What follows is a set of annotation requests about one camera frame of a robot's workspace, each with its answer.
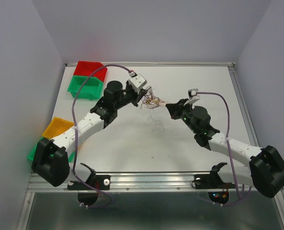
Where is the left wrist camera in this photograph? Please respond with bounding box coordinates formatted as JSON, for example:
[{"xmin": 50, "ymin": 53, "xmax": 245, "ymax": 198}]
[{"xmin": 129, "ymin": 74, "xmax": 147, "ymax": 91}]

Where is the aluminium right side rail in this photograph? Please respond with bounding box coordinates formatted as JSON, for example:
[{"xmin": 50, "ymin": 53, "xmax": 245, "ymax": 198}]
[{"xmin": 227, "ymin": 67, "xmax": 269, "ymax": 171}]

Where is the yellow plastic bin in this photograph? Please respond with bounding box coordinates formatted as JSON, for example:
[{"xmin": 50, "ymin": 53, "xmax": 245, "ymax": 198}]
[{"xmin": 42, "ymin": 117, "xmax": 74, "ymax": 139}]

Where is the wire bundle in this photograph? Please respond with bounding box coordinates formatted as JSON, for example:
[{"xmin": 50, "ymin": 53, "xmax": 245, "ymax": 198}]
[{"xmin": 140, "ymin": 86, "xmax": 169, "ymax": 133}]

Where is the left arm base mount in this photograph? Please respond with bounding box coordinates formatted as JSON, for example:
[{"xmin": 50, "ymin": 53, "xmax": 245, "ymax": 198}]
[{"xmin": 67, "ymin": 163, "xmax": 112, "ymax": 209}]

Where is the aluminium rail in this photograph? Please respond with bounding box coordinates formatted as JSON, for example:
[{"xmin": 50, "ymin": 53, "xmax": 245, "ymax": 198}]
[
  {"xmin": 65, "ymin": 61, "xmax": 236, "ymax": 68},
  {"xmin": 26, "ymin": 170, "xmax": 283, "ymax": 192},
  {"xmin": 227, "ymin": 67, "xmax": 269, "ymax": 171}
]

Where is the far green plastic bin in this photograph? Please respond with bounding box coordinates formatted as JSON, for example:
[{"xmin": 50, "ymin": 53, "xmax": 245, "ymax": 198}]
[{"xmin": 67, "ymin": 75, "xmax": 103, "ymax": 100}]

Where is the red plastic bin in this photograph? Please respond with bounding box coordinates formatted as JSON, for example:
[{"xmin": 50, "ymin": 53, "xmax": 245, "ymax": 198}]
[{"xmin": 74, "ymin": 61, "xmax": 107, "ymax": 82}]

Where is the aluminium front rail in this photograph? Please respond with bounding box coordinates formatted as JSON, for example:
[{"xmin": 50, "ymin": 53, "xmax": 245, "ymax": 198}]
[{"xmin": 26, "ymin": 170, "xmax": 283, "ymax": 192}]

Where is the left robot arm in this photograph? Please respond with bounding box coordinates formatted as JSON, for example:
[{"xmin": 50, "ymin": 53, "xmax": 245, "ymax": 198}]
[{"xmin": 31, "ymin": 76, "xmax": 147, "ymax": 189}]

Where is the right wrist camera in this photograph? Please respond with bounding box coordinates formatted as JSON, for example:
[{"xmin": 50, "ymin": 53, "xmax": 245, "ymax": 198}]
[{"xmin": 184, "ymin": 89, "xmax": 201, "ymax": 105}]

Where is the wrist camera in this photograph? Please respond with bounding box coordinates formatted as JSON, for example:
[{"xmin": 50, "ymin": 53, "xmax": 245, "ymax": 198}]
[
  {"xmin": 129, "ymin": 74, "xmax": 147, "ymax": 91},
  {"xmin": 184, "ymin": 89, "xmax": 201, "ymax": 105}
]

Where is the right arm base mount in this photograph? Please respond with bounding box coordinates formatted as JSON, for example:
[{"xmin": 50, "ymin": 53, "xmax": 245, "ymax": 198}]
[{"xmin": 191, "ymin": 162, "xmax": 235, "ymax": 206}]

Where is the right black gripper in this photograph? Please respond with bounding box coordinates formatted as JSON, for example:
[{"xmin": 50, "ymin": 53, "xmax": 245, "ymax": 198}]
[{"xmin": 166, "ymin": 98, "xmax": 198, "ymax": 134}]

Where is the aluminium back rail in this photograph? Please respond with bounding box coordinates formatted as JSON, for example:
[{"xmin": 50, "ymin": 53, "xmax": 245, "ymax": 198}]
[{"xmin": 65, "ymin": 61, "xmax": 236, "ymax": 68}]

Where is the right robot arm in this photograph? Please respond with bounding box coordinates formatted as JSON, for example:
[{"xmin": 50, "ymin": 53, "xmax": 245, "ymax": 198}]
[{"xmin": 166, "ymin": 99, "xmax": 284, "ymax": 198}]

